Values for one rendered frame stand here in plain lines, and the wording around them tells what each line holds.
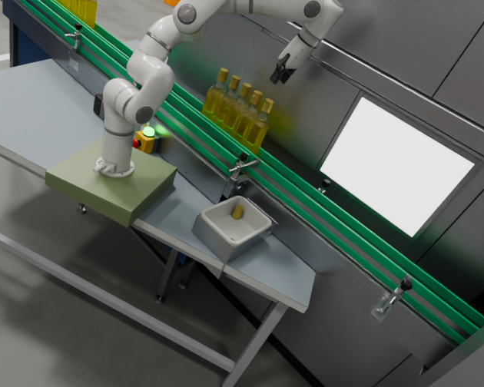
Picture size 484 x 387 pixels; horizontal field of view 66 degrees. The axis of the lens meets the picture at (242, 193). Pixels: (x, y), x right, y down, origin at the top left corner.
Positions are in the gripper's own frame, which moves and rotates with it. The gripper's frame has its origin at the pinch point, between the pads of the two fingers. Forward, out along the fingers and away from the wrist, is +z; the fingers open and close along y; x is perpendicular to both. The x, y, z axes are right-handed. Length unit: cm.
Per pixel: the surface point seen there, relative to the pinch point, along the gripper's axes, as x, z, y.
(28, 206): -60, 146, 35
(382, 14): 8.6, -32.4, -15.1
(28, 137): -40, 63, 56
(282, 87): -2.2, 7.6, -12.3
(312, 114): 13.9, 5.7, -12.2
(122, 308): 24, 103, 40
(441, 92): 39, -29, -15
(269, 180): 23.3, 28.3, 3.6
